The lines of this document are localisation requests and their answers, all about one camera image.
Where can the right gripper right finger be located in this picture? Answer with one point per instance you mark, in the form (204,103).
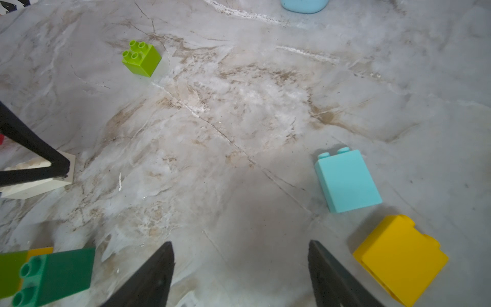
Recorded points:
(332,284)

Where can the light blue round object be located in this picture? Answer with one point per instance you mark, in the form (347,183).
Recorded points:
(304,6)

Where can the white long lego brick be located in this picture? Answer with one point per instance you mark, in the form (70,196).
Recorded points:
(31,189)

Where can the light blue lego brick right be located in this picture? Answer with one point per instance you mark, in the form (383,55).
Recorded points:
(346,181)

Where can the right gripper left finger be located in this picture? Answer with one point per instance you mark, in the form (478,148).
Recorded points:
(150,284)

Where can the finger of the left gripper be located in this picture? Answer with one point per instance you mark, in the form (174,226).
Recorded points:
(13,128)

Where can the orange yellow lego brick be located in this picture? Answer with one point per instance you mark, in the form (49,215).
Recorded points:
(39,251)

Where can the dark green small lego brick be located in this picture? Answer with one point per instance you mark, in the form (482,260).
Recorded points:
(49,278)

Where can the yellow lego brick right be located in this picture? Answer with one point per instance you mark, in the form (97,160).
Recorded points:
(401,259)

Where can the lime green lego brick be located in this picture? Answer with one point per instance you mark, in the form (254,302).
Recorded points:
(141,58)
(10,265)

